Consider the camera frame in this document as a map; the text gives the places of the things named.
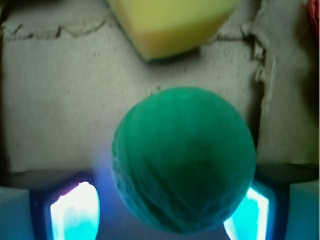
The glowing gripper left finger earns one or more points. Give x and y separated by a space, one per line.
49 205

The green dimpled ball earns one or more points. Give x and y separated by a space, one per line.
183 159

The yellow sponge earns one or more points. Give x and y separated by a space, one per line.
160 29

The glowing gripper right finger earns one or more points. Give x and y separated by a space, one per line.
282 203

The brown paper-lined cardboard box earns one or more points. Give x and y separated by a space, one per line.
69 72

